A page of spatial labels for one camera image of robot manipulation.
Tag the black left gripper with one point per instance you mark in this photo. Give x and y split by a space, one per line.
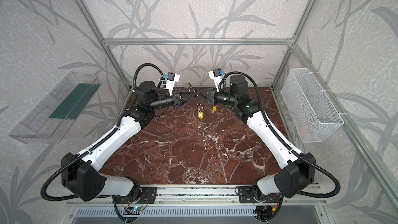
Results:
177 99

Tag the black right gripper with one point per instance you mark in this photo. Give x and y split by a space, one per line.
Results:
211 96

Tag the silver metal key holder plate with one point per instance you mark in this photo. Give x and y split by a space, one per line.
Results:
194 93

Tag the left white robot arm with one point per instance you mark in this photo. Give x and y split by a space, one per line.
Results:
81 174

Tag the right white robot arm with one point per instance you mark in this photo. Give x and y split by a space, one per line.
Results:
295 173

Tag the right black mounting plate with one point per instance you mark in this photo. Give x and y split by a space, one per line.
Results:
248 194

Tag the black mounting plate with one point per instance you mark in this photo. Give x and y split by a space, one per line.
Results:
248 194
134 195

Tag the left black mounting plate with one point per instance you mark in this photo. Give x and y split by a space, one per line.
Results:
134 195

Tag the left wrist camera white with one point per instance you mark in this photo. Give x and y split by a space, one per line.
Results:
168 81

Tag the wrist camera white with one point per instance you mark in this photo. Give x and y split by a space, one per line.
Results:
218 77
168 81

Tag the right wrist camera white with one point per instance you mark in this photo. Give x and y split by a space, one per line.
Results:
218 77

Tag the aluminium cage frame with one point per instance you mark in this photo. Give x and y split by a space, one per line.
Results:
380 172

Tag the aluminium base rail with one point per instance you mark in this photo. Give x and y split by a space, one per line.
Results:
214 195

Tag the white wire mesh basket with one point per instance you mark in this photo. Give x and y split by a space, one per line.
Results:
314 115

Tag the left circuit board with wires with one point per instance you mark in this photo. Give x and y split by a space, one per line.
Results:
129 210

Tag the right connector with wires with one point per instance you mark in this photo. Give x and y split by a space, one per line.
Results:
265 214

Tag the clear plastic wall tray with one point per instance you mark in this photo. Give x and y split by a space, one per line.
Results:
51 119

